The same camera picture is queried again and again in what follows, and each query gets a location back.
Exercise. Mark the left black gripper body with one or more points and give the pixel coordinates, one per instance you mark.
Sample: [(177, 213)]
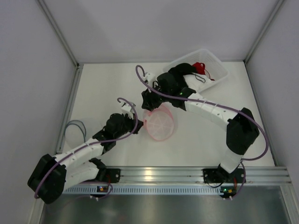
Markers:
[(130, 122)]

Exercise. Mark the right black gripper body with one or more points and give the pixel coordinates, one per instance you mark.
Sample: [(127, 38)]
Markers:
[(151, 101)]

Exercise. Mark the pink trimmed mesh laundry bag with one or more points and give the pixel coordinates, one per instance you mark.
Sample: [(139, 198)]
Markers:
[(159, 123)]

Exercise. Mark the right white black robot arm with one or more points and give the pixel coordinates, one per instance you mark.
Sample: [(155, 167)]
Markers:
[(239, 125)]

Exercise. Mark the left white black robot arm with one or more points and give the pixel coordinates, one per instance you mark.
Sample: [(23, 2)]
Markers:
[(55, 174)]

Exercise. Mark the black garment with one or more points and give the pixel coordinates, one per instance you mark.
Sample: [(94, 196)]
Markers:
[(180, 71)]

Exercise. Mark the red garment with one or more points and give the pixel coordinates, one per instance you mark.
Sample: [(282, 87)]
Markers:
[(201, 69)]

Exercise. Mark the white plastic basket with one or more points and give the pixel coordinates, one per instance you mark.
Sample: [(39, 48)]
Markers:
[(209, 70)]

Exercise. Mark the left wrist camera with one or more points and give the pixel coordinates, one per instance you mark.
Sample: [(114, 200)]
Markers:
[(127, 108)]

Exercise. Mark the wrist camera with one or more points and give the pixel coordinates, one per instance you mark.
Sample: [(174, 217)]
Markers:
[(127, 108), (148, 78)]

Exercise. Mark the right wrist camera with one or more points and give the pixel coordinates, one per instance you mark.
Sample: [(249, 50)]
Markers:
[(148, 78)]

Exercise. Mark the aluminium mounting rail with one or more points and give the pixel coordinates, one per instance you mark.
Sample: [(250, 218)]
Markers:
[(195, 174)]

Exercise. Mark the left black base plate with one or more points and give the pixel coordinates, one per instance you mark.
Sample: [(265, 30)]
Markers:
[(112, 175)]

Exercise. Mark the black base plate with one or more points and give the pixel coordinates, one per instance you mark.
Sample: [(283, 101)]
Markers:
[(215, 175), (112, 175)]

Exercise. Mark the perforated white cable duct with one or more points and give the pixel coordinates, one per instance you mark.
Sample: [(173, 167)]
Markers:
[(146, 190)]

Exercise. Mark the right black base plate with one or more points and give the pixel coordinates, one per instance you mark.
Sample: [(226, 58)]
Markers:
[(215, 175)]

